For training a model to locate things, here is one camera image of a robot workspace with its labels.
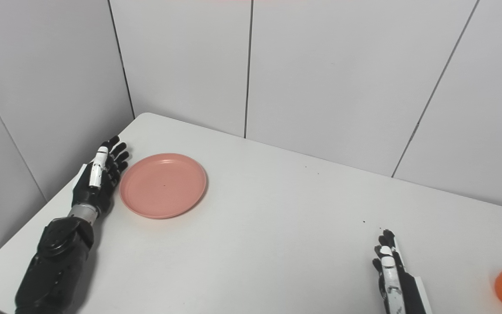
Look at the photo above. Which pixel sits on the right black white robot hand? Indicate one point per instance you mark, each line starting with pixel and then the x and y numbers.
pixel 397 279

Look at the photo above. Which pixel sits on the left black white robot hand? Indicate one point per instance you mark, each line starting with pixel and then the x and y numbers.
pixel 98 179

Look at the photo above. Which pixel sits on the pink round plate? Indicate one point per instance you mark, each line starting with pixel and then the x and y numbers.
pixel 164 185

